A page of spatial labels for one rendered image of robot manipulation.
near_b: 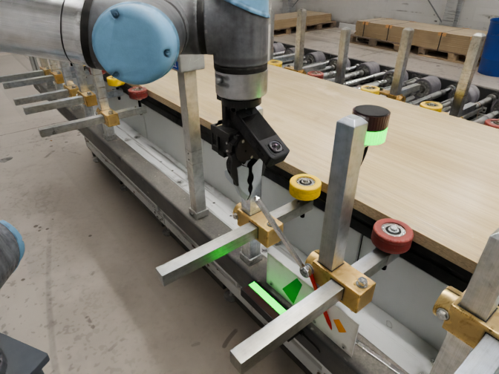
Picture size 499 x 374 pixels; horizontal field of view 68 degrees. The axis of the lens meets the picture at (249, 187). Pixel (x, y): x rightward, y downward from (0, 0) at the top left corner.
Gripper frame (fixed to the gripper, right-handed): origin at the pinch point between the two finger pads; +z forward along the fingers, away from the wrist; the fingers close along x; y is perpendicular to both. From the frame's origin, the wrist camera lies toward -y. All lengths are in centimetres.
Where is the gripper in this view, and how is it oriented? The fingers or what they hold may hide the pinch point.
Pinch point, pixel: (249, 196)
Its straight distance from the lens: 73.4
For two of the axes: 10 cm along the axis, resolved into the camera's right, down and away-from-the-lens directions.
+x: -7.8, 3.3, -5.3
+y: -6.3, -4.1, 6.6
